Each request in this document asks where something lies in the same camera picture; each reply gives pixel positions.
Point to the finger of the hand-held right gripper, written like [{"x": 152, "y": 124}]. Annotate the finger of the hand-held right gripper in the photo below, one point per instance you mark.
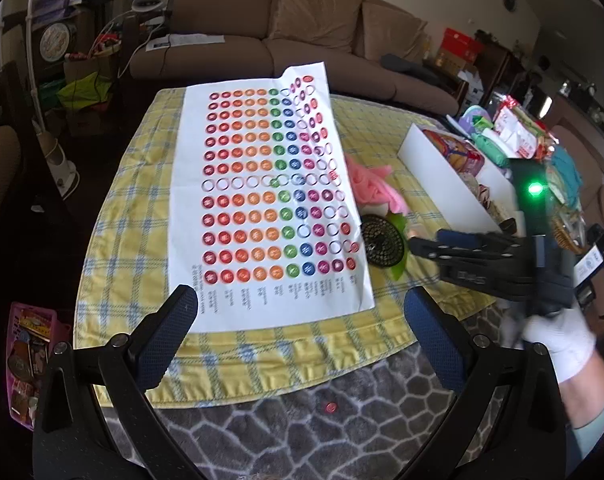
[
  {"x": 481, "y": 275},
  {"x": 461, "y": 239}
]

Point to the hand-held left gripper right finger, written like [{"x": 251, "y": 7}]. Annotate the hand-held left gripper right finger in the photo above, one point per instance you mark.
[{"x": 431, "y": 342}]

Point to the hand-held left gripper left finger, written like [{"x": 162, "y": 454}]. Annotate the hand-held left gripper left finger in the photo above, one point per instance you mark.
[{"x": 167, "y": 332}]

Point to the black round strainer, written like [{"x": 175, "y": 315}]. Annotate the black round strainer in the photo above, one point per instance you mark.
[{"x": 381, "y": 240}]

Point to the person's right forearm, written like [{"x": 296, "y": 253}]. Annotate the person's right forearm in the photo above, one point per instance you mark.
[{"x": 596, "y": 410}]

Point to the person's right hand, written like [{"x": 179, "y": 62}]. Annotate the person's right hand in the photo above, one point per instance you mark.
[{"x": 561, "y": 345}]

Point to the woven basket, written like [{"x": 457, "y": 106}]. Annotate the woven basket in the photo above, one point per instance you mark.
[{"x": 566, "y": 235}]

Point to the white open box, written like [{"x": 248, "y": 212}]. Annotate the white open box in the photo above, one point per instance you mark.
[{"x": 446, "y": 175}]

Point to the green plastic piece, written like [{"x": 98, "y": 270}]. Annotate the green plastic piece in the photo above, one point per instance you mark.
[{"x": 399, "y": 271}]

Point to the colourful snack packet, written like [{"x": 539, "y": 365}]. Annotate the colourful snack packet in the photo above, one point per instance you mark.
[{"x": 456, "y": 152}]

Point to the teal cloth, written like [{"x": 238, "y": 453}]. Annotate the teal cloth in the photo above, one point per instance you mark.
[{"x": 566, "y": 172}]

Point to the green cloth pouch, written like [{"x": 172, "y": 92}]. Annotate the green cloth pouch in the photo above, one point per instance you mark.
[{"x": 491, "y": 147}]

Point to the pink cloth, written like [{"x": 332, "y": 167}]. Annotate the pink cloth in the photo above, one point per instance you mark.
[{"x": 376, "y": 185}]

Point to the small red disc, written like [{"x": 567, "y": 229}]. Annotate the small red disc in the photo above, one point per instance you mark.
[{"x": 328, "y": 406}]

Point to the purple round container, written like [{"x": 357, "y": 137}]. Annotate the purple round container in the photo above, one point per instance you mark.
[{"x": 474, "y": 117}]

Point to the red and white snack packet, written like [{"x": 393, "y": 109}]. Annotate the red and white snack packet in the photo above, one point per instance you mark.
[{"x": 516, "y": 127}]

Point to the yellow plaid tablecloth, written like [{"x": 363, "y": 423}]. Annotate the yellow plaid tablecloth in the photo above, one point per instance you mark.
[{"x": 132, "y": 200}]

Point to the grey patterned rug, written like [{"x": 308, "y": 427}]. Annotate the grey patterned rug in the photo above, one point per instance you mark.
[{"x": 307, "y": 435}]

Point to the pink plastic basket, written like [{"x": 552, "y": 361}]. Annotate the pink plastic basket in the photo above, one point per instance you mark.
[{"x": 12, "y": 390}]

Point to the white coloured-dot sticker sheet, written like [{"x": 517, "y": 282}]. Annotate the white coloured-dot sticker sheet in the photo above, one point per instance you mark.
[{"x": 252, "y": 185}]

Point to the dark wooden cabinet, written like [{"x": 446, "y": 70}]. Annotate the dark wooden cabinet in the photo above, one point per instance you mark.
[{"x": 499, "y": 72}]

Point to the dark blue cloth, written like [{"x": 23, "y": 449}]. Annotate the dark blue cloth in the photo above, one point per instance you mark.
[{"x": 411, "y": 67}]

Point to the red box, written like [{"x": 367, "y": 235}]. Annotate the red box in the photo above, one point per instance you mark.
[{"x": 461, "y": 42}]

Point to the white steam mop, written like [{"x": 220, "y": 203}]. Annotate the white steam mop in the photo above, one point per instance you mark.
[{"x": 57, "y": 160}]

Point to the tan sofa cushion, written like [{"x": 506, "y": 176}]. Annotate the tan sofa cushion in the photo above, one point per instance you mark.
[
  {"x": 389, "y": 30},
  {"x": 317, "y": 15}
]

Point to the green bag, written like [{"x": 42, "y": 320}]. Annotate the green bag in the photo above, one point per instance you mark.
[{"x": 84, "y": 92}]

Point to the brown sofa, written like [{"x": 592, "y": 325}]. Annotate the brown sofa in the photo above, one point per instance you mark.
[{"x": 207, "y": 62}]

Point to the printed paper sheet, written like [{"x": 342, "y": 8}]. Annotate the printed paper sheet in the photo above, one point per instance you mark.
[{"x": 187, "y": 41}]

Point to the purple boxes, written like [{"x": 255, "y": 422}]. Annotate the purple boxes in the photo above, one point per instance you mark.
[{"x": 57, "y": 0}]

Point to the round wall clock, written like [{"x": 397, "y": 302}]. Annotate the round wall clock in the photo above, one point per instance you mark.
[{"x": 509, "y": 0}]

